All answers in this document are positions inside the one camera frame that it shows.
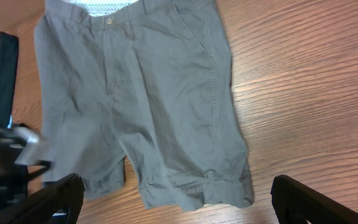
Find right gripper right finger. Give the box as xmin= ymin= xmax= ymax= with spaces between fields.
xmin=270 ymin=175 xmax=358 ymax=224

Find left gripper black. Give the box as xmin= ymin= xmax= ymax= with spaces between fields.
xmin=0 ymin=124 xmax=51 ymax=210

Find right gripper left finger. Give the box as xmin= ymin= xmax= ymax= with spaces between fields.
xmin=0 ymin=174 xmax=85 ymax=224

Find grey shorts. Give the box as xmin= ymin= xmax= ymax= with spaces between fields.
xmin=34 ymin=0 xmax=254 ymax=211

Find black garment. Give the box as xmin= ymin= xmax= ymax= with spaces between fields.
xmin=0 ymin=32 xmax=19 ymax=128

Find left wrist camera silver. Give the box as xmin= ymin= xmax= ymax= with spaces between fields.
xmin=12 ymin=126 xmax=50 ymax=166

